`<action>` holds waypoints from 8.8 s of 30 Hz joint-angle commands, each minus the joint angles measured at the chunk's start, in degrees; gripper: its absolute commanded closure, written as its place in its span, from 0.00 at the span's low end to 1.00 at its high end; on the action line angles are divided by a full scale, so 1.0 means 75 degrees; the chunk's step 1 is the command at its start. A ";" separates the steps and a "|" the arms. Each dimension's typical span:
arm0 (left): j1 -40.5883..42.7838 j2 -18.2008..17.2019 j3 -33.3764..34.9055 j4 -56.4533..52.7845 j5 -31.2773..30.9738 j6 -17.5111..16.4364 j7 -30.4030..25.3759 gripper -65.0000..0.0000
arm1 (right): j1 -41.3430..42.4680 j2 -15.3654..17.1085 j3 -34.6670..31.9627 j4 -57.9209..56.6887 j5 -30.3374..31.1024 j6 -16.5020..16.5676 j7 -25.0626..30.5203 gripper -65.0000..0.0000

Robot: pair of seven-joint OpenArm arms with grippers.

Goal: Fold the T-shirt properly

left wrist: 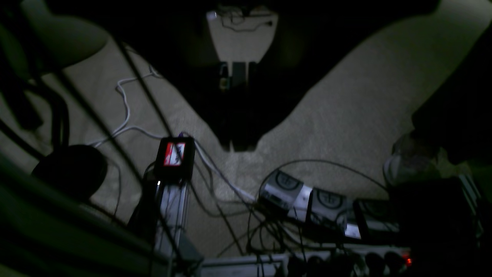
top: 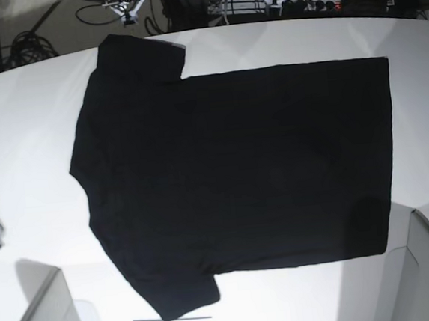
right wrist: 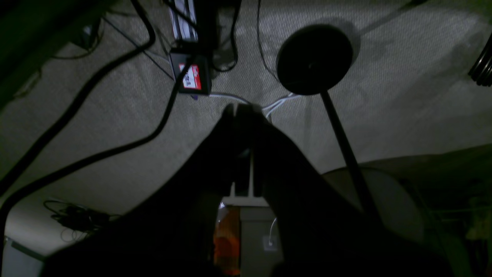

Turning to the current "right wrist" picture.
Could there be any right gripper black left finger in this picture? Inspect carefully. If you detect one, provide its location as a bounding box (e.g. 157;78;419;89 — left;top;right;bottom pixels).
42;105;234;277

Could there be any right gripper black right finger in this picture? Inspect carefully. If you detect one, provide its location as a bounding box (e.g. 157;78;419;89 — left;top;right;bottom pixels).
235;105;454;277

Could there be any black box red label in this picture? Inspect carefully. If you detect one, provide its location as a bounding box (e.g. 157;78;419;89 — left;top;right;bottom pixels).
169;48;211;96

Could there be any black round lamp base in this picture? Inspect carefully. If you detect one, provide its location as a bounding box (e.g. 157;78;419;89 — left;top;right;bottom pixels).
276;24;355;96

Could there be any white cable on floor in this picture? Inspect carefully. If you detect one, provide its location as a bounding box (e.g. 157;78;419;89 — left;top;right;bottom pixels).
209;92;304;118

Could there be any thick black floor cable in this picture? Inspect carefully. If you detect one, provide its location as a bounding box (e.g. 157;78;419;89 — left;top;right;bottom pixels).
0;0;185;247

